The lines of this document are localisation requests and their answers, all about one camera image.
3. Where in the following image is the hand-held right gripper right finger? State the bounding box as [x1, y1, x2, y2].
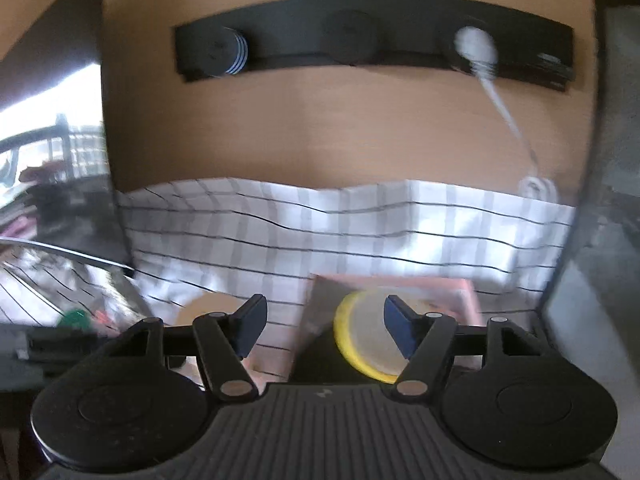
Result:
[383, 295, 547, 397]

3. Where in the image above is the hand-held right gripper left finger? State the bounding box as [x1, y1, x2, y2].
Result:
[106, 293, 269, 402]

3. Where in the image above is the yellow soft pad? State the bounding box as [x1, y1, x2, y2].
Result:
[333, 289, 404, 385]

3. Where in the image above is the pink cardboard box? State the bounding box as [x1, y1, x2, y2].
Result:
[300, 272, 484, 382]

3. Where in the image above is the clear jar with beige contents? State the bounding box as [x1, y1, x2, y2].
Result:
[177, 293, 251, 329]

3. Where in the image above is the green-lidded white jar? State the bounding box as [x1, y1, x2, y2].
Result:
[58, 308, 94, 331]

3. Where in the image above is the white black checked tablecloth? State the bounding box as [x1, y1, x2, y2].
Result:
[0, 175, 577, 391]

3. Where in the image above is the black computer monitor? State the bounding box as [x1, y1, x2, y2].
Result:
[0, 60, 136, 282]

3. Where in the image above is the dark framed panel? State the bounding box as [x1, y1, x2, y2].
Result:
[542, 0, 640, 463]

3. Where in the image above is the black striped plug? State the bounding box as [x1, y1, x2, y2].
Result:
[202, 25, 250, 79]

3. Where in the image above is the white power plug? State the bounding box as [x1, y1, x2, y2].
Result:
[452, 25, 499, 79]

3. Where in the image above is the black power strip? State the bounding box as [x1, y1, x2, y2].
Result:
[172, 0, 575, 94]

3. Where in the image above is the white power cable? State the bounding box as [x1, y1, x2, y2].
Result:
[477, 72, 557, 207]

